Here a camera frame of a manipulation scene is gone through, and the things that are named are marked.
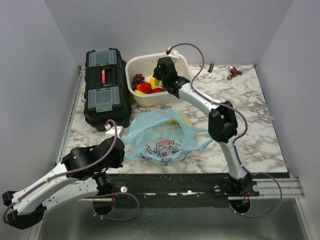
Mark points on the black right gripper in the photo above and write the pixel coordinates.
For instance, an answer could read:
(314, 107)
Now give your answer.
(155, 73)

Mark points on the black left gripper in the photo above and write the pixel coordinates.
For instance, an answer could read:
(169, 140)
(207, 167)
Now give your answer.
(119, 163)

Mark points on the yellow fake banana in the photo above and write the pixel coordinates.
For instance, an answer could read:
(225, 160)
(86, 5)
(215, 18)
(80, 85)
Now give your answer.
(183, 118)
(153, 83)
(158, 82)
(140, 92)

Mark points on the red orange fake strawberry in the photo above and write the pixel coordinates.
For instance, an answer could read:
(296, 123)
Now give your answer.
(157, 90)

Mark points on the red fake apple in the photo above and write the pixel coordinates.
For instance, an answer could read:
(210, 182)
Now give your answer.
(144, 87)

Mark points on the dark red fake grapes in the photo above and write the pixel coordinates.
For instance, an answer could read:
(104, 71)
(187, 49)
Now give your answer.
(137, 80)

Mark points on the blue printed plastic bag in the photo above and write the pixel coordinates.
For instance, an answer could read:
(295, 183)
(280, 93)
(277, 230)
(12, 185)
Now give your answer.
(151, 137)

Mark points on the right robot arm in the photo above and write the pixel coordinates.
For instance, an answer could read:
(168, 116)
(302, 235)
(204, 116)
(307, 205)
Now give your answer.
(222, 121)

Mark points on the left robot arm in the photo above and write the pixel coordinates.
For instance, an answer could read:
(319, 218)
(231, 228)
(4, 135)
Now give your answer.
(80, 174)

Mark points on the white plastic basin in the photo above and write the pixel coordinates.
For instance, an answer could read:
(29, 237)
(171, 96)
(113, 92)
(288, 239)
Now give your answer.
(145, 65)

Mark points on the black screwdriver bit holder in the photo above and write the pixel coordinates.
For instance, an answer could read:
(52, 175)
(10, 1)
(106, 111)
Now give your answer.
(211, 67)

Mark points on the black toolbox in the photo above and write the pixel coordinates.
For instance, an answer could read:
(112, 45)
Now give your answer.
(106, 95)

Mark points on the brown brass faucet valve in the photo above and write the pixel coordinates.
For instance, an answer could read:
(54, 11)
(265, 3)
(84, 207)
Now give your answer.
(233, 72)

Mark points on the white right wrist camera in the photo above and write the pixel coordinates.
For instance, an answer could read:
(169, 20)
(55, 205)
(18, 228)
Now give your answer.
(173, 54)

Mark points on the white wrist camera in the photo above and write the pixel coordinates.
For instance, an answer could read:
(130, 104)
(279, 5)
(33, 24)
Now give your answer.
(112, 131)
(173, 54)

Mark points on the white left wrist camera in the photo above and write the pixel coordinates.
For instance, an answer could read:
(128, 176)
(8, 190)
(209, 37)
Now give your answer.
(112, 131)

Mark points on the black mounting rail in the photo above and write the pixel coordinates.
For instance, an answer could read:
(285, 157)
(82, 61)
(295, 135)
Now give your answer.
(176, 190)

